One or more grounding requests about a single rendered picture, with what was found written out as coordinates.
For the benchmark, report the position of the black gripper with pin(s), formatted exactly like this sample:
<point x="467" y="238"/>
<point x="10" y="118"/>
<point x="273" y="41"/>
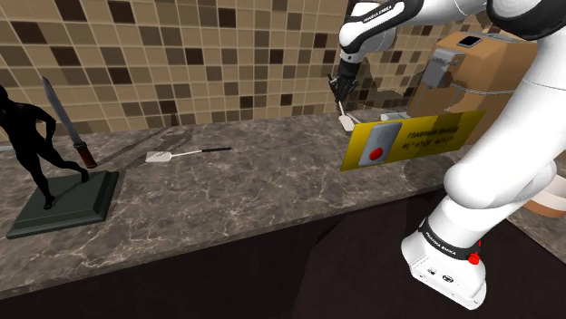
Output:
<point x="347" y="75"/>

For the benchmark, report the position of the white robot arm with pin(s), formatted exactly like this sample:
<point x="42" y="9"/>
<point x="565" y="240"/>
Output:
<point x="499" y="145"/>

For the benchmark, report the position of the small white flat block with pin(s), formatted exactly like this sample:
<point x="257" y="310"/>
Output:
<point x="393" y="116"/>

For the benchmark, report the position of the yellow sign with red button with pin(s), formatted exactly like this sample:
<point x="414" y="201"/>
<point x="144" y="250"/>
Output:
<point x="424" y="141"/>

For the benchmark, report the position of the small black flat device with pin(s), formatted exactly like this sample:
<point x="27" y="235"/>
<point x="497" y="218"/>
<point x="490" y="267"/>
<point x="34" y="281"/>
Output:
<point x="469" y="42"/>

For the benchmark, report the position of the brown cardboard box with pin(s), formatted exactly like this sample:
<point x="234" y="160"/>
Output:
<point x="495" y="66"/>

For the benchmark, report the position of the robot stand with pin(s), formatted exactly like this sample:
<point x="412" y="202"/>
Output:
<point x="362" y="274"/>

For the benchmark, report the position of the brown and white cup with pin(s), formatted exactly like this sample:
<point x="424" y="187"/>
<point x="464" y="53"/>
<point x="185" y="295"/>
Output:
<point x="550" y="203"/>

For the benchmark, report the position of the black figure on green base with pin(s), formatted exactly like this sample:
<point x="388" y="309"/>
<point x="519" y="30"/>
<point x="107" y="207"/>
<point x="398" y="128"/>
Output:
<point x="66" y="201"/>

